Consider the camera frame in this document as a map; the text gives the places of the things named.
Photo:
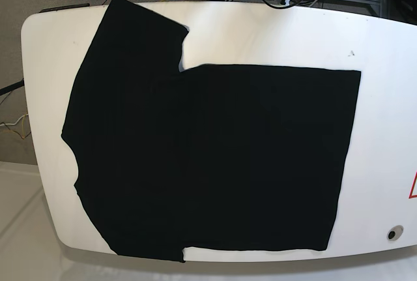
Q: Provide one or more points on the red triangle sticker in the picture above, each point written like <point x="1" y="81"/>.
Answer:
<point x="413" y="193"/>

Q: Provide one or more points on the black T-shirt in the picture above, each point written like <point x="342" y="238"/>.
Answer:
<point x="224" y="157"/>

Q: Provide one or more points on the table grommet hole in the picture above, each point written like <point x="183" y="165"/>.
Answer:
<point x="395" y="233"/>

